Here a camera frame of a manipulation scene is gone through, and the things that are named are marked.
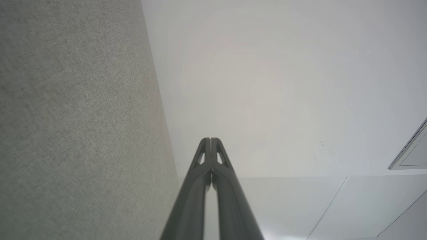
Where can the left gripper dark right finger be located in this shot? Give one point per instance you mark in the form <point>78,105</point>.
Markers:
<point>233,206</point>

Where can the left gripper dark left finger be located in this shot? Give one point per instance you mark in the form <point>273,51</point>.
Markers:
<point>190,206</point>

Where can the white framed panel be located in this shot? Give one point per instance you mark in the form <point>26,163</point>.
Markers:
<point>415,153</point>

